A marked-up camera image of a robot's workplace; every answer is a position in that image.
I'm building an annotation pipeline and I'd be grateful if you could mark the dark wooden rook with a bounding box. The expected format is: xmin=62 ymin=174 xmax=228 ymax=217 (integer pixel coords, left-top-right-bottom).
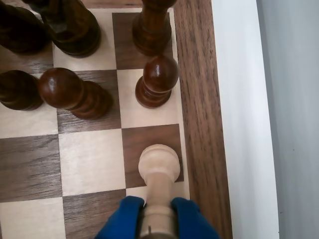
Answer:
xmin=132 ymin=0 xmax=178 ymax=57

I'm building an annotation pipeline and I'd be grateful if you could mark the dark wooden knight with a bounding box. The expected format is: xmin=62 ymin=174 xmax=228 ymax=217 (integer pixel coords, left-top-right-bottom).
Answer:
xmin=28 ymin=0 xmax=102 ymax=58

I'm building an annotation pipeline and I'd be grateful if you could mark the light wooden rook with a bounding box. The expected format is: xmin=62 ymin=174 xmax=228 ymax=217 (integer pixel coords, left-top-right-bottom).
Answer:
xmin=138 ymin=144 xmax=180 ymax=239

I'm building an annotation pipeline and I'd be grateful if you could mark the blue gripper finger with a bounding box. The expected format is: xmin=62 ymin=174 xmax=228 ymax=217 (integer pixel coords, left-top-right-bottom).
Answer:
xmin=96 ymin=196 xmax=146 ymax=239
xmin=170 ymin=196 xmax=220 ymax=239

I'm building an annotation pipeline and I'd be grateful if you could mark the dark wooden pawn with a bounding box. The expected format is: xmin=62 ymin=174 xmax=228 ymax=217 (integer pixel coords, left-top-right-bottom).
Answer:
xmin=38 ymin=67 xmax=113 ymax=120
xmin=0 ymin=70 xmax=44 ymax=112
xmin=135 ymin=55 xmax=180 ymax=109

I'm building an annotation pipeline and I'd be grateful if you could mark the dark wooden bishop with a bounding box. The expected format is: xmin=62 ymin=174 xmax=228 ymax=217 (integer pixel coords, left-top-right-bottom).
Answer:
xmin=0 ymin=4 xmax=51 ymax=55

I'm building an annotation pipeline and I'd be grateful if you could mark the wooden chessboard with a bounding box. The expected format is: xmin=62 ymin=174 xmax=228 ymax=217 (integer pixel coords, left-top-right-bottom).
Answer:
xmin=0 ymin=0 xmax=234 ymax=239

